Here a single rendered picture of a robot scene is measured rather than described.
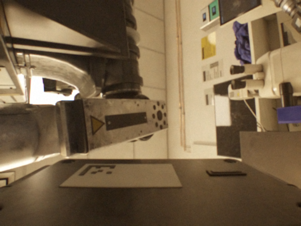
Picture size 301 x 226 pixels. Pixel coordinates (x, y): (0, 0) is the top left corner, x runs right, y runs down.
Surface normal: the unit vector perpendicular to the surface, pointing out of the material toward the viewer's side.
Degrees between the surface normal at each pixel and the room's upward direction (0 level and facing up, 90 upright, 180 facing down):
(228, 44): 90
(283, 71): 90
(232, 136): 86
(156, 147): 180
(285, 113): 90
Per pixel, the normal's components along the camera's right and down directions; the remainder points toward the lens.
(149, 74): 0.57, -0.09
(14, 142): 0.85, 0.10
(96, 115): 0.84, -0.11
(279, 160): -0.86, -0.04
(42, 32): 0.11, 0.99
